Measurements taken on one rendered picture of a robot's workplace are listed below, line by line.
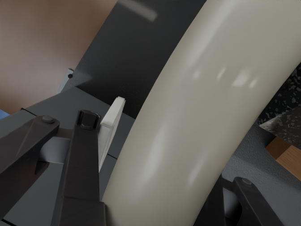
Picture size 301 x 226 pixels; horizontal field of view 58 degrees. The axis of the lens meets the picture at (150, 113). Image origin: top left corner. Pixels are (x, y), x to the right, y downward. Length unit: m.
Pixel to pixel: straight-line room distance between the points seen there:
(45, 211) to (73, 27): 0.78
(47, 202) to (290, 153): 0.83
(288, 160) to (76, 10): 0.95
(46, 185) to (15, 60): 0.77
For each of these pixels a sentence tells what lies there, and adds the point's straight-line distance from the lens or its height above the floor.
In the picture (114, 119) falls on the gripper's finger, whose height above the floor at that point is 0.92.
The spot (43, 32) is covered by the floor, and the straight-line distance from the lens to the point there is 1.18.
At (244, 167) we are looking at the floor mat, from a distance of 1.20.
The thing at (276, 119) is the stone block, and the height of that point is 0.65.
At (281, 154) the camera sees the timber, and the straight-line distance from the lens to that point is 1.08.
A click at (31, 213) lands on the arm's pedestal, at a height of 0.70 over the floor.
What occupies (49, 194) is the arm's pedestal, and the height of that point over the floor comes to 0.64.
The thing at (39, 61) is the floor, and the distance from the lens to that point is 1.19.
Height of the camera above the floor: 1.06
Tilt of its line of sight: 75 degrees down
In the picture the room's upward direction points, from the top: 162 degrees counter-clockwise
